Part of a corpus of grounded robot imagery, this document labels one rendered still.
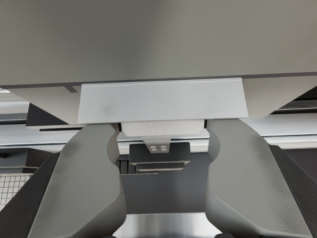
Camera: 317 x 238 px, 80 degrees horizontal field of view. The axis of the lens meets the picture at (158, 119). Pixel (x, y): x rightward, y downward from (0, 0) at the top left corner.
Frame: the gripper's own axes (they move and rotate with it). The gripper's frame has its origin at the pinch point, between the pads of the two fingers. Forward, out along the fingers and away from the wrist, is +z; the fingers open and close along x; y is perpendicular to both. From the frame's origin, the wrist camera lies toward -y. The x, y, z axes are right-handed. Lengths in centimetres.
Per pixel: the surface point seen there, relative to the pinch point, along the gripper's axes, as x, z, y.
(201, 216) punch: 3.0, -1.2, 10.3
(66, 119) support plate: -8.1, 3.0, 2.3
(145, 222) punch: -1.8, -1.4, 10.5
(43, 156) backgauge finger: -26.8, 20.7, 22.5
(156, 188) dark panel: -3, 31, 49
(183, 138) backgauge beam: 4.5, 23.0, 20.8
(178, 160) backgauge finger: 2.7, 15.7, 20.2
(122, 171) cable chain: -11.9, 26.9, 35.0
